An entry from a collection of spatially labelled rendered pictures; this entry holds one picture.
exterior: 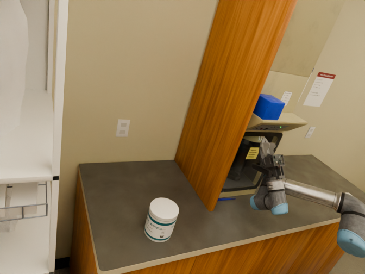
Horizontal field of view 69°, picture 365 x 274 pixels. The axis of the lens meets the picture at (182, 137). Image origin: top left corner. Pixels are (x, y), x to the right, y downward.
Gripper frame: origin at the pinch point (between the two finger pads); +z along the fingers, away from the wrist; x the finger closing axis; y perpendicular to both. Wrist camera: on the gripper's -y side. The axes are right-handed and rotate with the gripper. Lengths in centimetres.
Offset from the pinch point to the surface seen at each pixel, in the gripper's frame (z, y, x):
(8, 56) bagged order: 21, 14, 106
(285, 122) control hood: 6.7, 9.4, -7.3
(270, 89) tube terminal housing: 22.7, 9.6, -1.1
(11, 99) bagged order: 13, 0, 106
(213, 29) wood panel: 61, -4, 16
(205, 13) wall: 70, -4, 21
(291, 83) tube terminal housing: 25.8, 12.6, -13.4
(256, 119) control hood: 8.5, 6.1, 8.5
